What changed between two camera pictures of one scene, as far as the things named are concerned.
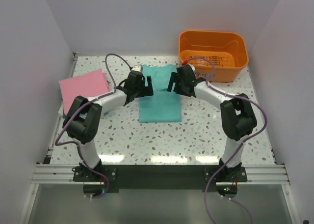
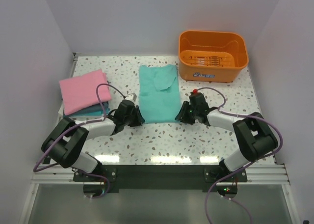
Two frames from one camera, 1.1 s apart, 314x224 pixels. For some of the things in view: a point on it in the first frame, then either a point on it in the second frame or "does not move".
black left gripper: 147,91 → 139,118
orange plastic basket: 228,51 does not move
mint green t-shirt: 163,106 does not move
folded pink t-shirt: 88,85 does not move
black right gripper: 174,78 → 182,116
